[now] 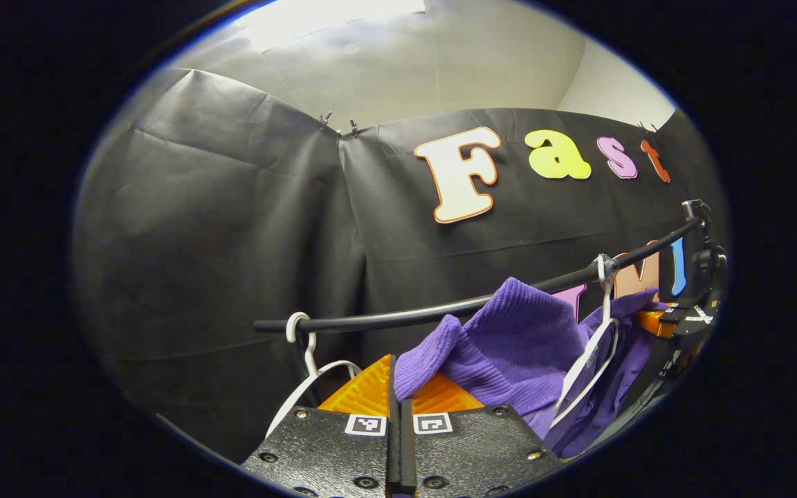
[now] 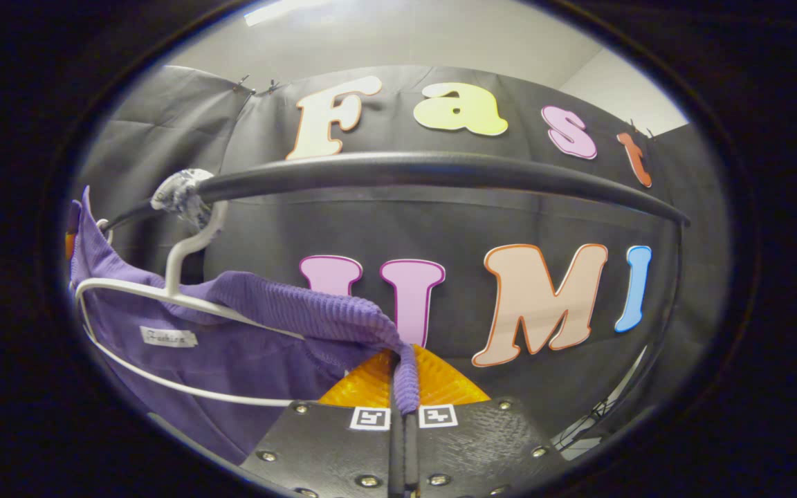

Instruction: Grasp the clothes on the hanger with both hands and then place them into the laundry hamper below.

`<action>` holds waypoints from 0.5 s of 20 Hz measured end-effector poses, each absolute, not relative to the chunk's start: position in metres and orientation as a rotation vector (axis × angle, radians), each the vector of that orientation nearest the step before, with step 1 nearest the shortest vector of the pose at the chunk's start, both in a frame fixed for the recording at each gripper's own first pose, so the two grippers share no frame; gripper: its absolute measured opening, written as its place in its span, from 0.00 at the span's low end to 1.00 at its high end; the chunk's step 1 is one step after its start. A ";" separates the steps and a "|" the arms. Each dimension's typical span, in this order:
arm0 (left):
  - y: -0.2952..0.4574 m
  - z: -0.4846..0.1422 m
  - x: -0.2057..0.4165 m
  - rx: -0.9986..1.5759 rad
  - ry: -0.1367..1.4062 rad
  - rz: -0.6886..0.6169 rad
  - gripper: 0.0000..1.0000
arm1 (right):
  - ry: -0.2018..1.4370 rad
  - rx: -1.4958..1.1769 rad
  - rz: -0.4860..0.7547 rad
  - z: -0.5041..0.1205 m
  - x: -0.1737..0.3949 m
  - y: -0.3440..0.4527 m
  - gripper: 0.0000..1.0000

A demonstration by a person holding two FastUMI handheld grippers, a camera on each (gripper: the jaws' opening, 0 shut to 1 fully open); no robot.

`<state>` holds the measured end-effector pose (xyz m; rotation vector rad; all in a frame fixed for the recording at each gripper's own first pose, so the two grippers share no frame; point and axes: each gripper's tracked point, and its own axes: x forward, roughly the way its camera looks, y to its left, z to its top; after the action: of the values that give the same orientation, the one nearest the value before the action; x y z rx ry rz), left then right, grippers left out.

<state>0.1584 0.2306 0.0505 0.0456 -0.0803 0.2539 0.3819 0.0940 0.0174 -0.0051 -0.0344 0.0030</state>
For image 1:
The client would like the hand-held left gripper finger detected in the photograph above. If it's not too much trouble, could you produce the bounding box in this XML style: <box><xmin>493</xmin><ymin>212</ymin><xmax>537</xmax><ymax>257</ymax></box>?
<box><xmin>241</xmin><ymin>354</ymin><xmax>399</xmax><ymax>498</ymax></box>
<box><xmin>398</xmin><ymin>370</ymin><xmax>564</xmax><ymax>498</ymax></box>

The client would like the white hanger with shirt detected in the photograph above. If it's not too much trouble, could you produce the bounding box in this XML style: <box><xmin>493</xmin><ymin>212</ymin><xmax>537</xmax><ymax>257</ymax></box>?
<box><xmin>551</xmin><ymin>254</ymin><xmax>621</xmax><ymax>430</ymax></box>

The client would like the purple corduroy shirt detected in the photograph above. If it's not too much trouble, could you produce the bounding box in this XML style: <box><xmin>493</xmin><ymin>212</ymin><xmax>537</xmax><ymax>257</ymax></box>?
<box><xmin>394</xmin><ymin>277</ymin><xmax>669</xmax><ymax>459</ymax></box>

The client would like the empty white clothes hanger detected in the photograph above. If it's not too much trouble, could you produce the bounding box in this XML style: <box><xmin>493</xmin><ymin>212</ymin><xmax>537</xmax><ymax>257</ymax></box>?
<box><xmin>264</xmin><ymin>311</ymin><xmax>363</xmax><ymax>440</ymax></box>

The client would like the black clothes rack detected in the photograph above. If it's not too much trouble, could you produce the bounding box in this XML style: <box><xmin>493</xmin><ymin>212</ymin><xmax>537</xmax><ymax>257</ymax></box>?
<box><xmin>253</xmin><ymin>218</ymin><xmax>700</xmax><ymax>336</ymax></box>

